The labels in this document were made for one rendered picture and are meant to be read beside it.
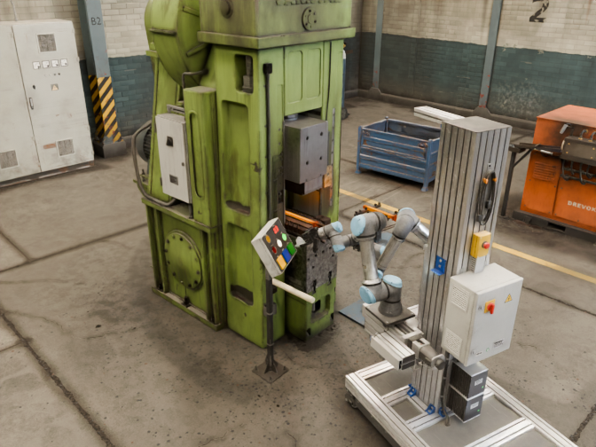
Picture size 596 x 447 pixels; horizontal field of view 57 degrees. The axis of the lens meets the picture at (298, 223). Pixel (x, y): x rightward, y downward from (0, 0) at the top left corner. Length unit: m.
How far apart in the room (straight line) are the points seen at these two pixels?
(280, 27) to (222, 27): 0.38
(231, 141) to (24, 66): 4.82
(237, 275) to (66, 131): 4.87
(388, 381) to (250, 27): 2.48
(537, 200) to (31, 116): 6.68
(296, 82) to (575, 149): 3.64
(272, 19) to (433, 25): 8.83
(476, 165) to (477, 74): 8.90
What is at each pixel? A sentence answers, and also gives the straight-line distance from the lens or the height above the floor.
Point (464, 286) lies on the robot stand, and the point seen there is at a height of 1.22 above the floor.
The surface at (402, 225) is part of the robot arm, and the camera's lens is 3.59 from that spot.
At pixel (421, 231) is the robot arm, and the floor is 1.17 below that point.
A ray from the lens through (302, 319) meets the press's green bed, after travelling 4.44.
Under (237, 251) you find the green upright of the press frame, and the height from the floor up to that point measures 0.74.
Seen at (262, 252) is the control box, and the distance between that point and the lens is 3.53.
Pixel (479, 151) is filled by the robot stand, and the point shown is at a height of 1.93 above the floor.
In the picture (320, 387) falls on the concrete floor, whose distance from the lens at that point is 4.15.
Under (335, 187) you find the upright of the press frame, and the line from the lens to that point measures 4.50.
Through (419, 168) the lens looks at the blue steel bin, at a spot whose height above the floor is 0.29.
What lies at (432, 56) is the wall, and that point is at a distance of 12.31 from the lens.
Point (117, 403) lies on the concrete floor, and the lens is 4.21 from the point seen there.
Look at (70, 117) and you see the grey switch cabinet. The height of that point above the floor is 0.80.
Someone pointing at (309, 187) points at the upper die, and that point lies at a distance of 3.99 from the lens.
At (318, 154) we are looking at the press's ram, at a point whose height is 1.54.
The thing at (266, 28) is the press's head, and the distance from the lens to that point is 3.59.
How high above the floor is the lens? 2.74
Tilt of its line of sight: 25 degrees down
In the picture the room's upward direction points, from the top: straight up
